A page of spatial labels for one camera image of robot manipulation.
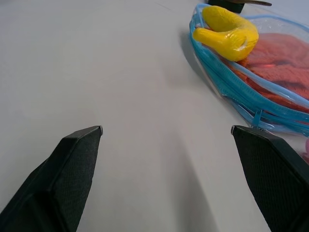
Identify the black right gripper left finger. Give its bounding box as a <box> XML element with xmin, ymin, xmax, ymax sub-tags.
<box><xmin>0</xmin><ymin>125</ymin><xmax>104</xmax><ymax>232</ymax></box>

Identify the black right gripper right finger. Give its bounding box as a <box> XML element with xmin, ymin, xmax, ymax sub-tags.
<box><xmin>230</xmin><ymin>125</ymin><xmax>309</xmax><ymax>232</ymax></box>

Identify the clear blue-trimmed zipper bag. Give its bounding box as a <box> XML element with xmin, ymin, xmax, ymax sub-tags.
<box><xmin>188</xmin><ymin>3</ymin><xmax>309</xmax><ymax>136</ymax></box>

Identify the pink garment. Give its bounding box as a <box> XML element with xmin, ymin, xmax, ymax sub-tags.
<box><xmin>299</xmin><ymin>138</ymin><xmax>309</xmax><ymax>165</ymax></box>

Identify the orange-red towel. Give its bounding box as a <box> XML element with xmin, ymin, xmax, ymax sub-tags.
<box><xmin>203</xmin><ymin>26</ymin><xmax>309</xmax><ymax>107</ymax></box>

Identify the yellow rolled garment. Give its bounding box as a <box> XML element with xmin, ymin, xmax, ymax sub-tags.
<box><xmin>192</xmin><ymin>5</ymin><xmax>259</xmax><ymax>62</ymax></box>

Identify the black object with brown edge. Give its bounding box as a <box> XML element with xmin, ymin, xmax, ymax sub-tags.
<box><xmin>208</xmin><ymin>0</ymin><xmax>272</xmax><ymax>14</ymax></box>

